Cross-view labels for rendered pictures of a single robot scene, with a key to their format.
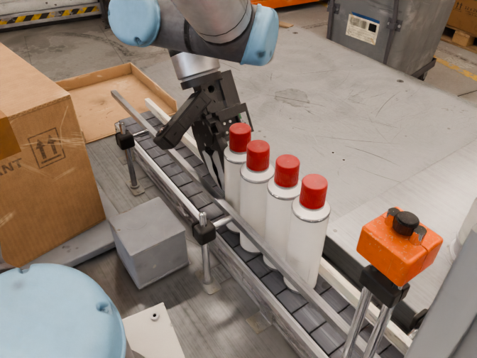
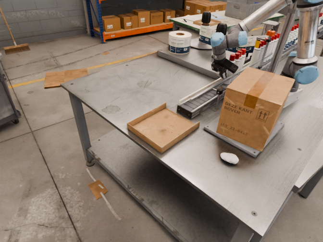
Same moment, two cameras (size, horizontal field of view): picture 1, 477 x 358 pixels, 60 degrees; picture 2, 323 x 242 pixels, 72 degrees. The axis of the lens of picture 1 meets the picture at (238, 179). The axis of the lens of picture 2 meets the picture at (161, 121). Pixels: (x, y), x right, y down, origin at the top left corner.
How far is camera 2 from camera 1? 1.81 m
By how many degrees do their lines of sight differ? 75
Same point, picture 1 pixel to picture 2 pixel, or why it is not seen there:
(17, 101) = (258, 71)
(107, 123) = (181, 124)
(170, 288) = not seen: hidden behind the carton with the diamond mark
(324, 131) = (167, 78)
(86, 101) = (164, 136)
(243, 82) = (133, 94)
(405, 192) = (200, 65)
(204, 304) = not seen: hidden behind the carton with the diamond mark
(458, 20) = not seen: outside the picture
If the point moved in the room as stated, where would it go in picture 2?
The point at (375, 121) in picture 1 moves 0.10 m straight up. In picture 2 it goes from (156, 70) to (157, 58)
